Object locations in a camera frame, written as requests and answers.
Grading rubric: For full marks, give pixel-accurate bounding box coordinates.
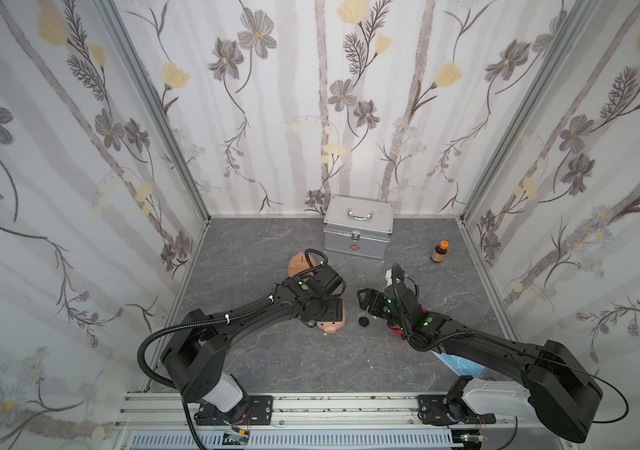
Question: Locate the silver aluminium first aid case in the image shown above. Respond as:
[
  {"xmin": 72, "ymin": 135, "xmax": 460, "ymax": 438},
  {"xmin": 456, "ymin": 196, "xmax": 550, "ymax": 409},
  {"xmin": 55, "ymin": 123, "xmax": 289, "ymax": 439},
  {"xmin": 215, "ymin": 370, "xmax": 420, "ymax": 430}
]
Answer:
[{"xmin": 324, "ymin": 196, "xmax": 394, "ymax": 260}]

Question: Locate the blue face mask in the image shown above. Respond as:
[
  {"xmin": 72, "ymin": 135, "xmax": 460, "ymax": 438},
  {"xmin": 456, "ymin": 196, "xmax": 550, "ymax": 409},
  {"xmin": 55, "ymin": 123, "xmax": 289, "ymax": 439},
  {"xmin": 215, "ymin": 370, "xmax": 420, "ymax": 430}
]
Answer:
[{"xmin": 435, "ymin": 352, "xmax": 486, "ymax": 378}]

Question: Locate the pink piggy bank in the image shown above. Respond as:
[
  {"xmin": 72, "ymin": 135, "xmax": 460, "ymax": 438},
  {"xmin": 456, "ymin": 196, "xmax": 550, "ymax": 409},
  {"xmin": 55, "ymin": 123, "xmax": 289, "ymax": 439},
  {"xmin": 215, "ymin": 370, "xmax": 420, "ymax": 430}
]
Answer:
[
  {"xmin": 317, "ymin": 320, "xmax": 346, "ymax": 334},
  {"xmin": 288, "ymin": 252, "xmax": 310, "ymax": 277}
]

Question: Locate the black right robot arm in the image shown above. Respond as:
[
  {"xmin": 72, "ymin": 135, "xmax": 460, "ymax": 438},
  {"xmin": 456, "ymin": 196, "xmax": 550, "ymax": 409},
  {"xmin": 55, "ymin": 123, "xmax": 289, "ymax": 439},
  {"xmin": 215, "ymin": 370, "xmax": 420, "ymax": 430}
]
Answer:
[{"xmin": 357, "ymin": 264, "xmax": 629, "ymax": 444}]

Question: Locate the small brown orange-capped bottle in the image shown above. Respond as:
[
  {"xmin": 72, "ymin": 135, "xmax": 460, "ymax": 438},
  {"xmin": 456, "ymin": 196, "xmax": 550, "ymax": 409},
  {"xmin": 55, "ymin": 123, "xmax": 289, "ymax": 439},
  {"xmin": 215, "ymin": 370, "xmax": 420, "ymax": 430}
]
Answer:
[{"xmin": 432, "ymin": 240, "xmax": 449, "ymax": 264}]

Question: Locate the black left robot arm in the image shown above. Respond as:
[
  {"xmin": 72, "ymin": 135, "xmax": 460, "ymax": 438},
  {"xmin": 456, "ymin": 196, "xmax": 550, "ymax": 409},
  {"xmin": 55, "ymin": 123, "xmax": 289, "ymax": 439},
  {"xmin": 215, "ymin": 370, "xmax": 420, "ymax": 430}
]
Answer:
[{"xmin": 136, "ymin": 249, "xmax": 346, "ymax": 449}]

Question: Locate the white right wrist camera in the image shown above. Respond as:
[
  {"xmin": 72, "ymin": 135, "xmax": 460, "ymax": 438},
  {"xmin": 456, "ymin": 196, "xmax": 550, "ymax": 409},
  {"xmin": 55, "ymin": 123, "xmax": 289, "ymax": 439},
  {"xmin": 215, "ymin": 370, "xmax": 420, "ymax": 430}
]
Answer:
[{"xmin": 385, "ymin": 269, "xmax": 405, "ymax": 287}]

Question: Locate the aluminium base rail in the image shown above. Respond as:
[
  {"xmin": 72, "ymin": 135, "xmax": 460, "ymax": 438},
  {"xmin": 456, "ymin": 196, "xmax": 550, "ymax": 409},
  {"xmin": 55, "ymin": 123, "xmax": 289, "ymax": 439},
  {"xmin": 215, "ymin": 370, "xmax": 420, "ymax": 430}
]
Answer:
[{"xmin": 105, "ymin": 393, "xmax": 575, "ymax": 449}]

